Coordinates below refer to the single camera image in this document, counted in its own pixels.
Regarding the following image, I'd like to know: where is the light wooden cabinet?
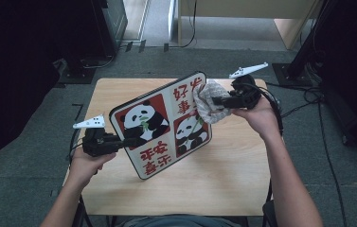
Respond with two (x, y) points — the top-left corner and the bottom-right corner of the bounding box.
(177, 0), (321, 51)

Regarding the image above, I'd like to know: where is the black stand with base plate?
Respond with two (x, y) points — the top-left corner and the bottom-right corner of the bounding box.
(272, 0), (336, 88)

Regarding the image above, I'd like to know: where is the dark stand base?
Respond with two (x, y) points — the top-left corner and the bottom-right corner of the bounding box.
(60, 55), (98, 85)

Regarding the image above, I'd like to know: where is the panda picture board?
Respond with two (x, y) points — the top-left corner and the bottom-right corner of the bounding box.
(109, 71), (213, 181)

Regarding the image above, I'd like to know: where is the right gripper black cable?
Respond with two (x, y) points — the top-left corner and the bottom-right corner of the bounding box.
(245, 82), (285, 137)

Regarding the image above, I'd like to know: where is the black equipment cabinet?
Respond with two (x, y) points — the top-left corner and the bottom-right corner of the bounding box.
(90, 0), (129, 60)

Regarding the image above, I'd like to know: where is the person's right hand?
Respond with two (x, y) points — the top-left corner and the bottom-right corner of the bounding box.
(232, 96), (283, 141)

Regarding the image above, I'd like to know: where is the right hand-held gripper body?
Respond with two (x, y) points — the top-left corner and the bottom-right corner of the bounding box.
(228, 61), (269, 111)

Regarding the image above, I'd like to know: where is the black floor cable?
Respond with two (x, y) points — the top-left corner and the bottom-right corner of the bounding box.
(265, 80), (348, 227)

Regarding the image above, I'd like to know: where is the grey floor cable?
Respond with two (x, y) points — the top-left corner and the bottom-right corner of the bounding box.
(82, 54), (117, 70)

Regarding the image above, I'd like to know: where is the beige fluffy cloth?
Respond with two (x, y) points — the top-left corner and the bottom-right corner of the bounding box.
(192, 79), (232, 125)

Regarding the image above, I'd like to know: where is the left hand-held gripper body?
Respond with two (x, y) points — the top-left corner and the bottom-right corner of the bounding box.
(72, 114), (123, 158)

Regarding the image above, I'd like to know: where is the hanging black cable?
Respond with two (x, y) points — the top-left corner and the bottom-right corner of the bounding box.
(166, 0), (198, 49)

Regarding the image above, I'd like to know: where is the person's left hand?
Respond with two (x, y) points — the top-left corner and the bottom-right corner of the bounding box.
(66, 148), (117, 190)

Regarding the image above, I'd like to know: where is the person's blue shirt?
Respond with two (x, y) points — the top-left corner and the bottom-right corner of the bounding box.
(116, 214), (243, 227)

